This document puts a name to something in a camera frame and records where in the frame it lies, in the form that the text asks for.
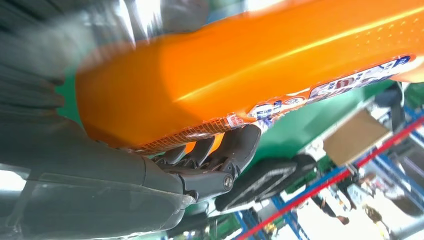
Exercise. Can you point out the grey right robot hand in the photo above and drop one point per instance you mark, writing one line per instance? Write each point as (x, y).
(82, 185)

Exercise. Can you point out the green bin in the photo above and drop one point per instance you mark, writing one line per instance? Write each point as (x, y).
(414, 96)
(228, 227)

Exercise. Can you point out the black foam-lined case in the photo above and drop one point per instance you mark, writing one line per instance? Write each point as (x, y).
(265, 179)

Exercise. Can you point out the red metal bar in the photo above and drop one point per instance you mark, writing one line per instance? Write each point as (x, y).
(331, 179)

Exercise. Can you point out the cardboard box with yellow label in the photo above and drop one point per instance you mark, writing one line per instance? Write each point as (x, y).
(354, 137)

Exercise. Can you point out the blue metal cart frame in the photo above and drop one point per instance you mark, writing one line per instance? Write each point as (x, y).
(318, 184)

